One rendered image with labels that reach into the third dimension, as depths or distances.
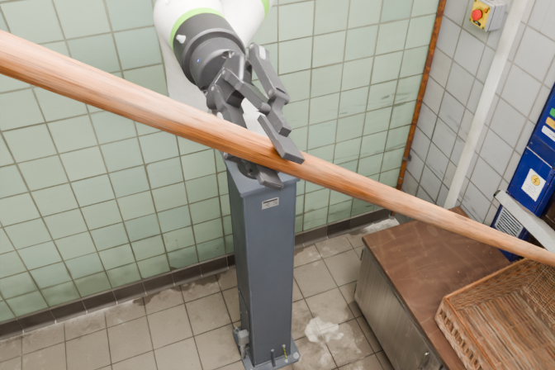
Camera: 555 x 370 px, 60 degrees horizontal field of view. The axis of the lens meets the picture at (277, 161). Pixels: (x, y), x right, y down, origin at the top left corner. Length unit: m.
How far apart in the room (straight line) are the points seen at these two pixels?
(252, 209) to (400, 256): 0.82
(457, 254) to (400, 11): 1.07
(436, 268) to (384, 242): 0.24
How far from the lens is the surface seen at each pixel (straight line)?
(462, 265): 2.22
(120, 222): 2.37
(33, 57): 0.40
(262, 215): 1.62
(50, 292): 2.68
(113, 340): 2.68
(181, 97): 0.82
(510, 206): 1.46
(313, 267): 2.80
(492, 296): 2.12
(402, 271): 2.13
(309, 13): 1.99
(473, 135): 2.26
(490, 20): 2.02
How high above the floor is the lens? 2.26
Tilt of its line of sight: 42 degrees down
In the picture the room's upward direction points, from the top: straight up
